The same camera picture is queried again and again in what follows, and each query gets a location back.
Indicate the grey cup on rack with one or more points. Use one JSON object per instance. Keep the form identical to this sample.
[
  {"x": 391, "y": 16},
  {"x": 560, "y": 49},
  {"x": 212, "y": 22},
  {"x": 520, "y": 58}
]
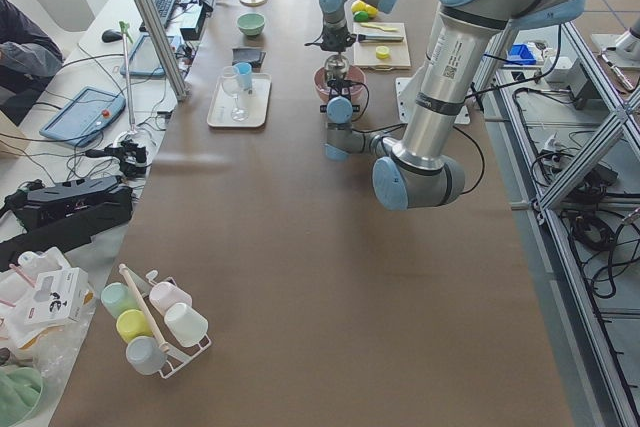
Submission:
[{"x": 145, "y": 356}]

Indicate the steel ice scoop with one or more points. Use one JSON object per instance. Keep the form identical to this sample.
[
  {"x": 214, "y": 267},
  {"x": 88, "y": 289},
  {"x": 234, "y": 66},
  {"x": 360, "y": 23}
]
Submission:
[{"x": 336, "y": 67}]

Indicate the green bowl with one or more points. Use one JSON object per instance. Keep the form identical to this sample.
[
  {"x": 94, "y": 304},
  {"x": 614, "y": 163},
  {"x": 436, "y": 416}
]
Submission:
[{"x": 251, "y": 24}]

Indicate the black keyboard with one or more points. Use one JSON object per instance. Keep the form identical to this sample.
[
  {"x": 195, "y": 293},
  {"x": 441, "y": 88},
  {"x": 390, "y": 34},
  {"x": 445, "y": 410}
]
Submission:
[{"x": 165, "y": 10}]

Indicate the blue teach pendant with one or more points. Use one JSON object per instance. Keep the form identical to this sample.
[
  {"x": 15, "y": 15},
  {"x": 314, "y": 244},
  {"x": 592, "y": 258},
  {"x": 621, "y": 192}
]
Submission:
[
  {"x": 84, "y": 117},
  {"x": 143, "y": 60}
]

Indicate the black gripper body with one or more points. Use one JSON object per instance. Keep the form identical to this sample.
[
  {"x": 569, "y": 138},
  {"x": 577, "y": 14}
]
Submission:
[
  {"x": 340, "y": 93},
  {"x": 335, "y": 40}
]

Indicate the yellow cup on rack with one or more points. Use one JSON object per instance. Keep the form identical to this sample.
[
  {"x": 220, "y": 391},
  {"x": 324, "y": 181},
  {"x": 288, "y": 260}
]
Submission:
[{"x": 131, "y": 324}]

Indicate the white product box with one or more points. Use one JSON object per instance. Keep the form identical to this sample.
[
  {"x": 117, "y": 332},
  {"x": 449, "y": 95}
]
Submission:
[{"x": 58, "y": 297}]

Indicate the yellow plastic knife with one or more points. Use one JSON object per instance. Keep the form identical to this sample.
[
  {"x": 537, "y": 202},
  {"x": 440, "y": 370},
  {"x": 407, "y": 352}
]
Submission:
[{"x": 380, "y": 27}]

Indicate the yellow lemon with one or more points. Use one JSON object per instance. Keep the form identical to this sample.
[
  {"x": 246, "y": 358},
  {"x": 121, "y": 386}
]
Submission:
[
  {"x": 358, "y": 6},
  {"x": 371, "y": 11}
]

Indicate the blue teach pendant far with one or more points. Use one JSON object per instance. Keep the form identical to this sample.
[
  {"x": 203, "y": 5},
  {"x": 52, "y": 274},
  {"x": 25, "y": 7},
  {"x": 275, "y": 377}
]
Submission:
[{"x": 143, "y": 60}]

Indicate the pink cup on rack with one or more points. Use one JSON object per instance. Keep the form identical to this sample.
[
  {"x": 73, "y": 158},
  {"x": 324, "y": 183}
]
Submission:
[{"x": 164, "y": 295}]

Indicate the pink bowl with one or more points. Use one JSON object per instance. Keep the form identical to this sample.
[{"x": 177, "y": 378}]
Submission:
[{"x": 354, "y": 74}]

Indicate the green cup on rack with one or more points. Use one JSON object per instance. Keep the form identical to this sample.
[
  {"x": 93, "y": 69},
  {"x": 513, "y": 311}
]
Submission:
[{"x": 117, "y": 298}]

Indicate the light blue cup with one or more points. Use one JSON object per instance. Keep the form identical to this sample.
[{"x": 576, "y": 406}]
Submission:
[{"x": 244, "y": 73}]

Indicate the yellow lemon upper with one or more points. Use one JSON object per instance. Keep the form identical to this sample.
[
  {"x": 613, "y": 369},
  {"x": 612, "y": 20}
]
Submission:
[{"x": 358, "y": 6}]

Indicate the half lemon slice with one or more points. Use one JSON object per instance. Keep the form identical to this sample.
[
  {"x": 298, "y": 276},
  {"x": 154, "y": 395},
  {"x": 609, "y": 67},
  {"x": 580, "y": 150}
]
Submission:
[{"x": 382, "y": 52}]

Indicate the cream serving tray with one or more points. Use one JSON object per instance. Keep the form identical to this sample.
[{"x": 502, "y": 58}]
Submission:
[{"x": 255, "y": 103}]

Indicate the blue teach pendant near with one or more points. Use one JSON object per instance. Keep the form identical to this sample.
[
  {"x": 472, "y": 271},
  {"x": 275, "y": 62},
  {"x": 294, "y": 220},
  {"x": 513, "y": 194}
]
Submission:
[{"x": 84, "y": 117}]

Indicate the yellow lemon lower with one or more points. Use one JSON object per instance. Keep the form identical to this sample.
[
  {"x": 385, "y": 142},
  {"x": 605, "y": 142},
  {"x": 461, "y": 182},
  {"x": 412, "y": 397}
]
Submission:
[{"x": 371, "y": 11}]

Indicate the clear wine glass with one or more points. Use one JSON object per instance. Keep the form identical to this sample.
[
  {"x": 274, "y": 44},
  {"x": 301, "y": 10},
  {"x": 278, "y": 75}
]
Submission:
[{"x": 231, "y": 88}]

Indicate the green lime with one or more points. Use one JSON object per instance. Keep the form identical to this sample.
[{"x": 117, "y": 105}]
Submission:
[{"x": 360, "y": 16}]

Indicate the white wire cup rack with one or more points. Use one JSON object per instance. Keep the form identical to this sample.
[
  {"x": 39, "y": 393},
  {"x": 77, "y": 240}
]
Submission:
[{"x": 178, "y": 356}]

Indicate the aluminium frame post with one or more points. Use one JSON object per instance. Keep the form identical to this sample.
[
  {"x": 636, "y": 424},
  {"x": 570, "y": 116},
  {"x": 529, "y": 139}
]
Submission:
[{"x": 150, "y": 17}]

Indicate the black computer mouse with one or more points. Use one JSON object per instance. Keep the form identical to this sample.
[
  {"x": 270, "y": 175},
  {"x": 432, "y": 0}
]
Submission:
[{"x": 111, "y": 35}]

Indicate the white cup on rack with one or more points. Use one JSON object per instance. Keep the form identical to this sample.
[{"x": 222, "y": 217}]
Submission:
[{"x": 186, "y": 324}]

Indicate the wooden cutting board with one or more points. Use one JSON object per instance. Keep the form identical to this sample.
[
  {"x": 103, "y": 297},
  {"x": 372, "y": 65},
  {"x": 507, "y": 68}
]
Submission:
[{"x": 364, "y": 53}]

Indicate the wooden rack handle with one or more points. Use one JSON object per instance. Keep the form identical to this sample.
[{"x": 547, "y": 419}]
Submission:
[{"x": 156, "y": 332}]

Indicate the seated person dark jacket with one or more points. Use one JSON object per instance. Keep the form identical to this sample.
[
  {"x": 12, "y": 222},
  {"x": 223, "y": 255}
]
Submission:
[{"x": 30, "y": 59}]

